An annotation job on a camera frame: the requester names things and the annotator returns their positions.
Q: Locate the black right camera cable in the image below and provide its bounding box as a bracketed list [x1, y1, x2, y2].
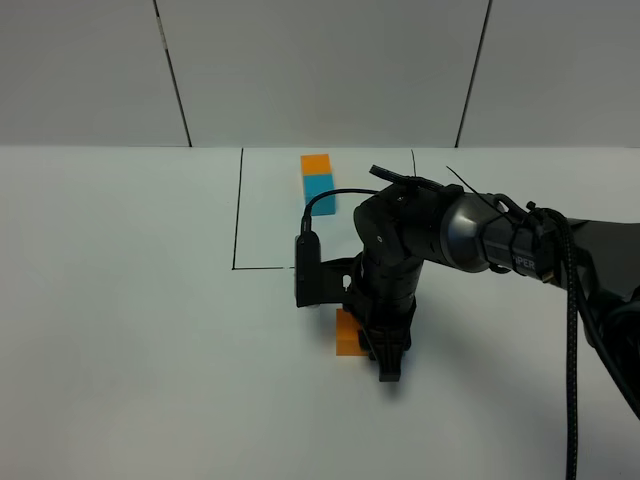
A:
[298, 187, 381, 246]

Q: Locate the blue template block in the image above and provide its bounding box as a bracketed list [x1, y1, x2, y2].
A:
[303, 174, 337, 216]

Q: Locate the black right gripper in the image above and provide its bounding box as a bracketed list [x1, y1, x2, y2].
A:
[351, 252, 423, 383]

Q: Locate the black braided cable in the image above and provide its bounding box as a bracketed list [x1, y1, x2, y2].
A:
[542, 209, 589, 480]

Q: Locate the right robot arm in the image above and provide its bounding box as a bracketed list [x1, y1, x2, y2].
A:
[353, 166, 639, 412]

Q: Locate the orange template block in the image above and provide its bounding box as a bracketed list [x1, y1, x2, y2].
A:
[300, 154, 332, 176]

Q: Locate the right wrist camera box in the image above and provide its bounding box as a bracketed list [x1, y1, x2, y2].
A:
[294, 231, 359, 308]

